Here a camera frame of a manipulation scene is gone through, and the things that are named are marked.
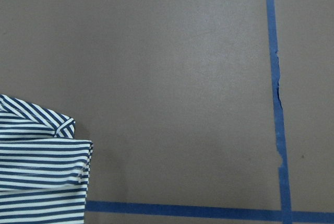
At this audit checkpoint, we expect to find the striped polo shirt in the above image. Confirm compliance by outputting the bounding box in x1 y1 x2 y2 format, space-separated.
1 95 93 223

